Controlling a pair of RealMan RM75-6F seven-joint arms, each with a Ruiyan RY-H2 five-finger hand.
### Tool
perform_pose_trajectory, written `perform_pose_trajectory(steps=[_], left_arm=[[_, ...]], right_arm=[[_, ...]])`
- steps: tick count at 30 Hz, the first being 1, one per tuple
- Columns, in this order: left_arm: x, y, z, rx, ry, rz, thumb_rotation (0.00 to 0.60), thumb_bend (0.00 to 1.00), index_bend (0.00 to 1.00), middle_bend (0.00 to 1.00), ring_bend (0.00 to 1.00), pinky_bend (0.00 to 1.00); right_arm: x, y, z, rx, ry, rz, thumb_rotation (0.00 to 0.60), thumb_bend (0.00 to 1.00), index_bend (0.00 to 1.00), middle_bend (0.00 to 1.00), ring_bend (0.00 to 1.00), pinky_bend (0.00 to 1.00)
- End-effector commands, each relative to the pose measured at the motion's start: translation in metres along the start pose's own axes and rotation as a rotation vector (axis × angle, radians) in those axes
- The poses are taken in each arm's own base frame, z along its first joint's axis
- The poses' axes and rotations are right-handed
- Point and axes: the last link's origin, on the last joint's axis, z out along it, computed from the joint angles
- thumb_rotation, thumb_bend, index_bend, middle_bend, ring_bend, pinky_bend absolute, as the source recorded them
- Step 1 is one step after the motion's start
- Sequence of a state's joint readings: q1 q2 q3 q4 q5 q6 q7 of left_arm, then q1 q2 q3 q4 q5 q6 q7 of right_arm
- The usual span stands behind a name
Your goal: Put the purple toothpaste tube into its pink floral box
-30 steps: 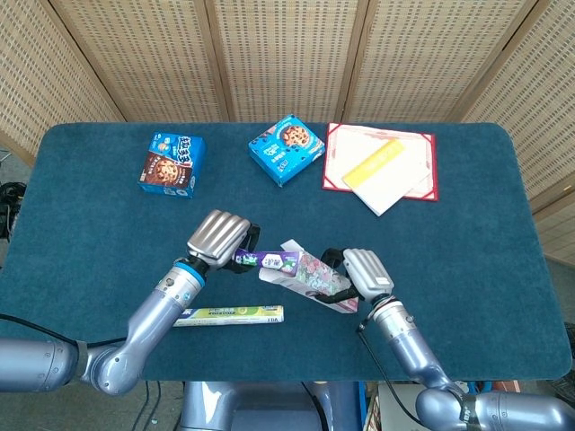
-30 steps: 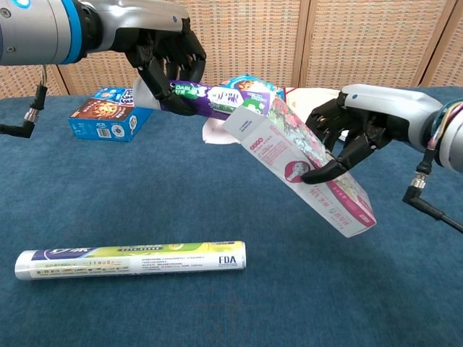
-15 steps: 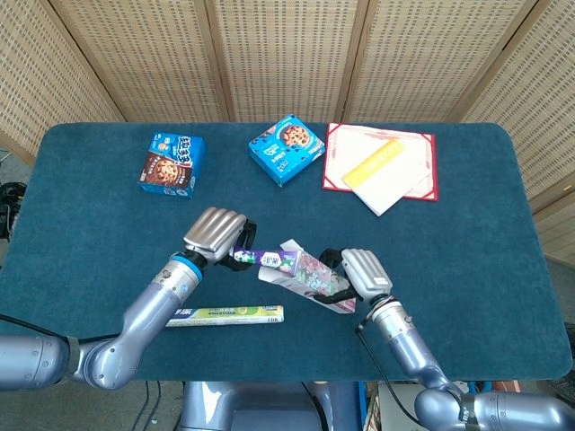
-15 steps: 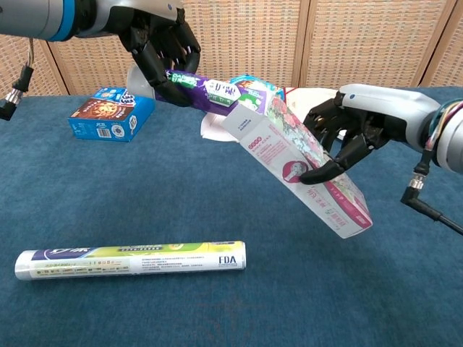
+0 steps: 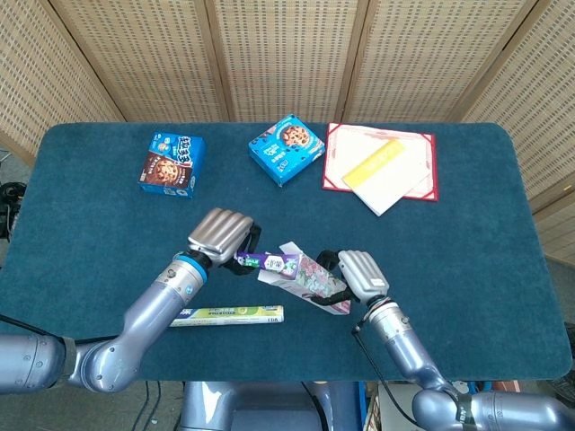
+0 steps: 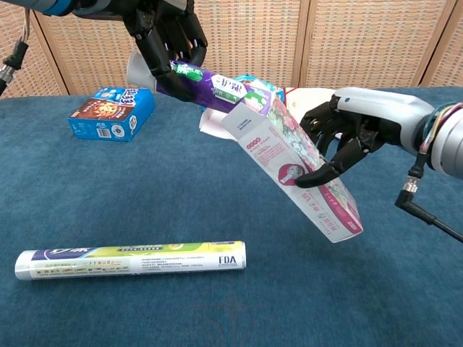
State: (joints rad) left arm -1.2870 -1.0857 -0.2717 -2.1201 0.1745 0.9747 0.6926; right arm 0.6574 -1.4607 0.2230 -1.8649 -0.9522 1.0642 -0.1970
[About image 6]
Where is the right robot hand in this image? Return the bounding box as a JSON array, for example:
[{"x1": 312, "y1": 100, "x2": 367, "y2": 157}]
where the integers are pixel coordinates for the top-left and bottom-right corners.
[{"x1": 294, "y1": 87, "x2": 435, "y2": 189}]

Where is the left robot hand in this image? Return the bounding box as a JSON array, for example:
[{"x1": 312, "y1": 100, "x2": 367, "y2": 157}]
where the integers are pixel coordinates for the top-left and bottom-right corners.
[{"x1": 74, "y1": 0, "x2": 209, "y2": 103}]

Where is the white and purple toothpaste tube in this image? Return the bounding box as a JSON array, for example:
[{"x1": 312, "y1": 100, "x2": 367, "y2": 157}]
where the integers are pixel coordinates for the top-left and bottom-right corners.
[{"x1": 126, "y1": 50, "x2": 278, "y2": 117}]

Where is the floral toothpaste carton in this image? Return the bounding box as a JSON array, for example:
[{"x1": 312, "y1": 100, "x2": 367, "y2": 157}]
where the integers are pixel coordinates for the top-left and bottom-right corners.
[{"x1": 198, "y1": 97, "x2": 364, "y2": 244}]

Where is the blue cookie box brown panel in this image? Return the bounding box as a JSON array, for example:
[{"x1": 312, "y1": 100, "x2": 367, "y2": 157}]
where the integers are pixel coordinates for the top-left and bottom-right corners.
[{"x1": 67, "y1": 86, "x2": 156, "y2": 142}]

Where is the blue cookie box round print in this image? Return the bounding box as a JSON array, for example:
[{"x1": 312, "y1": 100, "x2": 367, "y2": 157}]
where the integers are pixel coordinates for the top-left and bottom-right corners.
[{"x1": 233, "y1": 74, "x2": 286, "y2": 109}]

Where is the woven wooden folding screen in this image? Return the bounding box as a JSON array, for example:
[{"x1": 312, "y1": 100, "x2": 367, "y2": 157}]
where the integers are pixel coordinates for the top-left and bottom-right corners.
[{"x1": 0, "y1": 0, "x2": 463, "y2": 99}]

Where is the red-edged certificate folder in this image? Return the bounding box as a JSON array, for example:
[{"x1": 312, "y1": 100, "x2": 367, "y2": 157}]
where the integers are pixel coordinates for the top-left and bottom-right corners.
[{"x1": 284, "y1": 86, "x2": 341, "y2": 113}]

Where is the teal table cloth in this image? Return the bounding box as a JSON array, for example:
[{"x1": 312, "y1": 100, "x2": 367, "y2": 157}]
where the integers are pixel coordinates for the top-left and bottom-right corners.
[{"x1": 0, "y1": 86, "x2": 463, "y2": 347}]

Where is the green and white cling film roll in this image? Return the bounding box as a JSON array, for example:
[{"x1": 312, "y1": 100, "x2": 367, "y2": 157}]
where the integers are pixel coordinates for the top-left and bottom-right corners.
[{"x1": 14, "y1": 240, "x2": 247, "y2": 281}]

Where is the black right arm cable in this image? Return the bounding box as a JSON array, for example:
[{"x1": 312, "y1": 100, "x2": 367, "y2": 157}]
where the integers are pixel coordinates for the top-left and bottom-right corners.
[{"x1": 394, "y1": 144, "x2": 463, "y2": 244}]

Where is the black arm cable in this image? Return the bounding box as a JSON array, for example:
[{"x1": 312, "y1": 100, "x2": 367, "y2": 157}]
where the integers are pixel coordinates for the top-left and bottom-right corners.
[
  {"x1": 394, "y1": 144, "x2": 463, "y2": 244},
  {"x1": 0, "y1": 9, "x2": 33, "y2": 99}
]

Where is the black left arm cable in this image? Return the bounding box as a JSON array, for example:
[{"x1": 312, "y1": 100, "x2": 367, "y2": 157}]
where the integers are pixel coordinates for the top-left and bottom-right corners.
[{"x1": 0, "y1": 9, "x2": 33, "y2": 99}]

